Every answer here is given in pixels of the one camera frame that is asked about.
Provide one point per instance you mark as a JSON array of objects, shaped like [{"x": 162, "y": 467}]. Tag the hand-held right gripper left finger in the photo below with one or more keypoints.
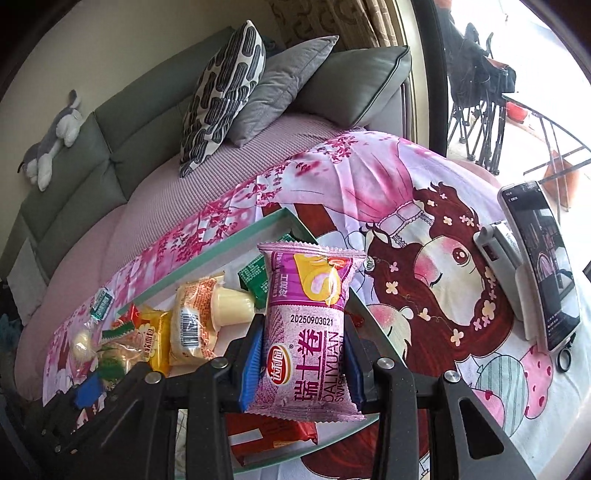
[{"x": 249, "y": 374}]

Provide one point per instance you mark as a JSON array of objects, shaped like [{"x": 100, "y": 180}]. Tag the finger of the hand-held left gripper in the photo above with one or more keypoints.
[
  {"x": 87, "y": 392},
  {"x": 127, "y": 383}
]

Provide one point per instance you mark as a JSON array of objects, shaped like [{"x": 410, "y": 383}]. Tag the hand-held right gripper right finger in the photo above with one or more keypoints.
[{"x": 356, "y": 374}]

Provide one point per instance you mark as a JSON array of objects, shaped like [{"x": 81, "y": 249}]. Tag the white green snack packet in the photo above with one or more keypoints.
[{"x": 120, "y": 353}]

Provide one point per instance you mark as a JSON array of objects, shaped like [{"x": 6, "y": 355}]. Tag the yellow snack packet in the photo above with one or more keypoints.
[{"x": 154, "y": 341}]

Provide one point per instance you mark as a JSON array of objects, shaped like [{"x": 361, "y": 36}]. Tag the pink snack packet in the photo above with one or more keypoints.
[{"x": 304, "y": 350}]

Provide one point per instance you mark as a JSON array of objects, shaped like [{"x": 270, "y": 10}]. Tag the large red foil snack packet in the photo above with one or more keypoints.
[{"x": 277, "y": 438}]

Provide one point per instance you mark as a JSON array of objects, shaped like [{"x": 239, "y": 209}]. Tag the jelly cup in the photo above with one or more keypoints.
[{"x": 233, "y": 304}]

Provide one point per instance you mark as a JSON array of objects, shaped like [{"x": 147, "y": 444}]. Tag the teal shallow box tray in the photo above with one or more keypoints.
[{"x": 231, "y": 265}]

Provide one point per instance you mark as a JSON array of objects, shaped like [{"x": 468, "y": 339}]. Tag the round pastry in clear wrapper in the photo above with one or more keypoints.
[{"x": 83, "y": 346}]

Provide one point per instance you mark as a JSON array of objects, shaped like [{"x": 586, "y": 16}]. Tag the small green candy packet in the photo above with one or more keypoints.
[{"x": 102, "y": 302}]

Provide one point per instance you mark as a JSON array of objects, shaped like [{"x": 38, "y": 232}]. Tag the light grey cushion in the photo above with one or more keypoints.
[{"x": 23, "y": 277}]

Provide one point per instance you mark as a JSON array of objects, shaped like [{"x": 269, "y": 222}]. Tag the pink sofa cover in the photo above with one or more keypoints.
[{"x": 184, "y": 194}]

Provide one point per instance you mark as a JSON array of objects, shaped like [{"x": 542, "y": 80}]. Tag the printed pink blanket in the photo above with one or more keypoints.
[{"x": 415, "y": 184}]

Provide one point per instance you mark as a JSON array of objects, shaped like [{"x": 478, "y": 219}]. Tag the smartphone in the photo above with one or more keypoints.
[{"x": 545, "y": 263}]

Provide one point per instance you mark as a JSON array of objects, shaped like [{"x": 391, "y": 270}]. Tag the grey green sofa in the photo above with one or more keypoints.
[{"x": 129, "y": 134}]

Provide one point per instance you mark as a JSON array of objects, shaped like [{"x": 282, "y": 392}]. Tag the grey white plush toy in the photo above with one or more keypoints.
[{"x": 55, "y": 138}]

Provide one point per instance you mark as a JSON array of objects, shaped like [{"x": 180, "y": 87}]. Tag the black white patterned pillow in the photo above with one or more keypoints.
[{"x": 221, "y": 97}]

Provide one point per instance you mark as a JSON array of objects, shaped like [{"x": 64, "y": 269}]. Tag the terracotta flower pot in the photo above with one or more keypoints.
[{"x": 561, "y": 177}]

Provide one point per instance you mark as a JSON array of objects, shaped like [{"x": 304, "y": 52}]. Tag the grey pillow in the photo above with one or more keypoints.
[{"x": 281, "y": 87}]

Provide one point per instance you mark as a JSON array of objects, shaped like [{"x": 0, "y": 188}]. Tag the small red flower pot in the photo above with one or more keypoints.
[{"x": 515, "y": 110}]

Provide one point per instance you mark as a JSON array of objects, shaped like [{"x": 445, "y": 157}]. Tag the black folding chair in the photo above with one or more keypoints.
[{"x": 480, "y": 92}]

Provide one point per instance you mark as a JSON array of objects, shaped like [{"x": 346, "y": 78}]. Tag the patterned curtain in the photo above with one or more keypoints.
[{"x": 360, "y": 23}]

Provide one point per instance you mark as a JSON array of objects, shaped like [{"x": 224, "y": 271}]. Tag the dark window frame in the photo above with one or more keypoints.
[{"x": 429, "y": 69}]

